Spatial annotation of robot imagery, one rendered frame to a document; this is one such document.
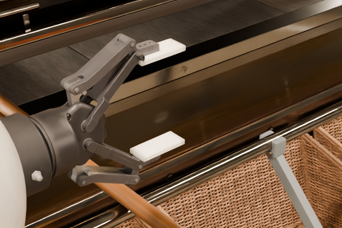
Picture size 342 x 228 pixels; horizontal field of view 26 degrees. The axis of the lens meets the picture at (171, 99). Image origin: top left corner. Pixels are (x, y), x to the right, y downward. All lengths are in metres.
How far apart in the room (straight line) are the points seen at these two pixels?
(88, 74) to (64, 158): 0.10
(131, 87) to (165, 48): 0.77
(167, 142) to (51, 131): 0.20
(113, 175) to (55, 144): 0.13
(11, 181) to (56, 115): 0.53
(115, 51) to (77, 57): 0.93
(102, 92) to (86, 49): 0.96
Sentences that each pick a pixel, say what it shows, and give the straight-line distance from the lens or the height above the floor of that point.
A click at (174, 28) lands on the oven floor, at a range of 1.93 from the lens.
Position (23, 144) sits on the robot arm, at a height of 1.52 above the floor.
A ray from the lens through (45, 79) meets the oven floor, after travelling 1.69.
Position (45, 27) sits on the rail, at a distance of 1.31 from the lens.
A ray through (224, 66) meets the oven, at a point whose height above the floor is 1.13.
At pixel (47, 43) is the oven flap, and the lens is 1.32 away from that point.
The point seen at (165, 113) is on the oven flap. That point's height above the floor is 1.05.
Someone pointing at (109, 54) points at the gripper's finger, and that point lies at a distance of 0.86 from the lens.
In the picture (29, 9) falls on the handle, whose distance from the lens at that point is 1.33.
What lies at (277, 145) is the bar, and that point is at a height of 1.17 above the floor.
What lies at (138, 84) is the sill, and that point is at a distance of 1.68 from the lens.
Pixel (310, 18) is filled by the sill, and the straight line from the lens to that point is 2.05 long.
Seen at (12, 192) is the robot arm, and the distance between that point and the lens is 0.31.
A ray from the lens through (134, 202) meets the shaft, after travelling 1.23.
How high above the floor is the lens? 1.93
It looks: 28 degrees down
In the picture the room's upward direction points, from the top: straight up
